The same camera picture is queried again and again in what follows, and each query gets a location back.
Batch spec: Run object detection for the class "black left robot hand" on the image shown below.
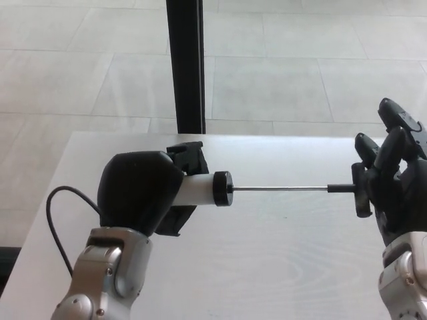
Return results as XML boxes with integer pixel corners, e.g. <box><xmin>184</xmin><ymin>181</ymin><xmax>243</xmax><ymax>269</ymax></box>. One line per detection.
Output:
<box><xmin>96</xmin><ymin>141</ymin><xmax>209</xmax><ymax>237</ymax></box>

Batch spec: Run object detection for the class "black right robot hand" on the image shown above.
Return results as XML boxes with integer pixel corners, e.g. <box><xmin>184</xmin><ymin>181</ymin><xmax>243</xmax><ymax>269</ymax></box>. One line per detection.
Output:
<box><xmin>353</xmin><ymin>97</ymin><xmax>427</xmax><ymax>249</ymax></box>

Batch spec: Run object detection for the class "white Franklin hand air pump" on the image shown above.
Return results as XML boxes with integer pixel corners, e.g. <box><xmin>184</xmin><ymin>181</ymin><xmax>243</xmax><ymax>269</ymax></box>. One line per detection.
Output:
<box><xmin>173</xmin><ymin>163</ymin><xmax>373</xmax><ymax>218</ymax></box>

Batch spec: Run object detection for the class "dark object beside table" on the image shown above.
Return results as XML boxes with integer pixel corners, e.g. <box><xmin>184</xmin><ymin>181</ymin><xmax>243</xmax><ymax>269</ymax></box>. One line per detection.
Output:
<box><xmin>0</xmin><ymin>246</ymin><xmax>19</xmax><ymax>288</ymax></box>

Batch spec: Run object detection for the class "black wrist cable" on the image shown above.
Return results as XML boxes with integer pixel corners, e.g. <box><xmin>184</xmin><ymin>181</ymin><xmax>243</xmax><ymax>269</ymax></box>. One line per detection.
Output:
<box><xmin>45</xmin><ymin>186</ymin><xmax>101</xmax><ymax>277</ymax></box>

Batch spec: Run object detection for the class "black vertical frame post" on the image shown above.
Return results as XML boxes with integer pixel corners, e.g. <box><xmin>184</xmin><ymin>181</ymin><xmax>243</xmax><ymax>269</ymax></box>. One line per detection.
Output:
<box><xmin>165</xmin><ymin>0</ymin><xmax>206</xmax><ymax>135</ymax></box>

